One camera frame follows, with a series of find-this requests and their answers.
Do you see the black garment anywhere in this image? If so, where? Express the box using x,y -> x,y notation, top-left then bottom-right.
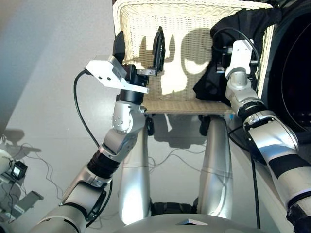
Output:
193,8 -> 282,104

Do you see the pale woven laundry basket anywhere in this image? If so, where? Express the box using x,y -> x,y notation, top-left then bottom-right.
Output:
112,0 -> 275,115

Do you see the grey washing machine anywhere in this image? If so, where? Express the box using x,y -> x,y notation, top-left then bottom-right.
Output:
266,0 -> 311,144

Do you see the black caster wheel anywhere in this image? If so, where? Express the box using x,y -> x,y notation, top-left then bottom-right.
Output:
146,116 -> 156,136
199,115 -> 211,136

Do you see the small black screen device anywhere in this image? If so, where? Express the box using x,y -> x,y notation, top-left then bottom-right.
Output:
11,161 -> 28,180

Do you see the silver robot torso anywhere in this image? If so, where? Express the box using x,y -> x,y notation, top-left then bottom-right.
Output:
120,201 -> 268,233

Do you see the white rounded device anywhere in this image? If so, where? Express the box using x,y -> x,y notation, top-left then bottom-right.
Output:
0,148 -> 12,175

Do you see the grey metal stand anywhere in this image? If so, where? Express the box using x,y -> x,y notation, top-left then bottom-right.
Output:
0,174 -> 44,221

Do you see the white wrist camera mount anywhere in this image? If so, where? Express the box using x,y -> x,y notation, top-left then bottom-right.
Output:
225,39 -> 255,80
86,55 -> 150,94

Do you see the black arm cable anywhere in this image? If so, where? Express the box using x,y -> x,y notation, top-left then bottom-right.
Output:
73,69 -> 114,229
211,26 -> 262,230

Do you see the thin floor cable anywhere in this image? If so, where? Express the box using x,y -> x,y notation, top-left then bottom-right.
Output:
121,148 -> 207,175

